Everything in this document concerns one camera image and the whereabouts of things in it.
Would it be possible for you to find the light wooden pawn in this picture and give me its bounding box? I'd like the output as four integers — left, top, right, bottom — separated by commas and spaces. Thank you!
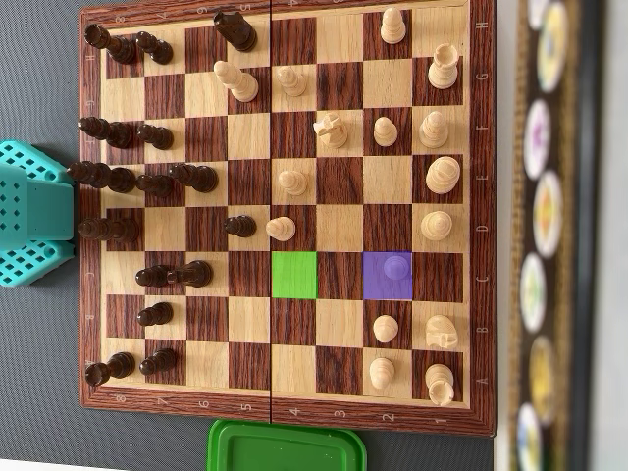
373, 116, 398, 148
380, 6, 408, 46
373, 313, 400, 343
383, 251, 410, 282
278, 169, 309, 197
275, 65, 308, 98
368, 356, 397, 392
265, 216, 297, 243

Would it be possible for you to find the dark wooden pawn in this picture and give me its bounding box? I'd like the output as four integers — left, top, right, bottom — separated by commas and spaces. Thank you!
136, 123, 175, 151
224, 215, 258, 239
135, 173, 176, 198
135, 30, 175, 66
134, 264, 171, 288
136, 301, 175, 328
138, 347, 180, 377

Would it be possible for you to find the wooden folding chessboard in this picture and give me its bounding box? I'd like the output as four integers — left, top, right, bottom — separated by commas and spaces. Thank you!
78, 0, 497, 440

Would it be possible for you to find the light wooden knight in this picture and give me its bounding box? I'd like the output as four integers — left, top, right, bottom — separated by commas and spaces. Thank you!
313, 111, 350, 150
424, 313, 460, 351

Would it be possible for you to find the dark wooden knight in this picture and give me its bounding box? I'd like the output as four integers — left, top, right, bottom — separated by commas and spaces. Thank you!
212, 10, 258, 53
166, 259, 214, 288

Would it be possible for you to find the dark wooden bishop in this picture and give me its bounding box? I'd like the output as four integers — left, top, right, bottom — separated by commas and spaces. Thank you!
168, 162, 219, 194
78, 116, 135, 150

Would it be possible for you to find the light wooden king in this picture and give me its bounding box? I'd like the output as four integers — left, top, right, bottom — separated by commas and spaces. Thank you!
425, 155, 462, 195

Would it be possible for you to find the light wooden bishop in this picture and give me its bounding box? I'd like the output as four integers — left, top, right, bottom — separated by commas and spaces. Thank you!
212, 60, 259, 103
418, 110, 449, 150

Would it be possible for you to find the light wooden rook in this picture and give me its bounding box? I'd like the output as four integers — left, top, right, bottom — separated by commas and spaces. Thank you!
427, 42, 460, 90
424, 363, 455, 407

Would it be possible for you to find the dark wooden queen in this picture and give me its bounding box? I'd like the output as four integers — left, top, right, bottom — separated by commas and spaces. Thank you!
78, 216, 141, 243

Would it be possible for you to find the green plastic lid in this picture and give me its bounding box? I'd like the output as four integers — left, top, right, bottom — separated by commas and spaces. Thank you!
205, 418, 368, 471

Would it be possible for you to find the dark wooden king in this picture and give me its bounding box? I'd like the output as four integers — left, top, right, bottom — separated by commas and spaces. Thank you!
66, 161, 138, 194

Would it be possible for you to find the dark wooden rook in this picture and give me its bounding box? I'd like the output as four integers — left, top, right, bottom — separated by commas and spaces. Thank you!
84, 24, 139, 66
84, 351, 136, 387

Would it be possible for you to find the black gold patterned game box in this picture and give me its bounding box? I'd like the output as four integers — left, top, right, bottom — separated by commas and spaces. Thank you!
504, 0, 607, 471

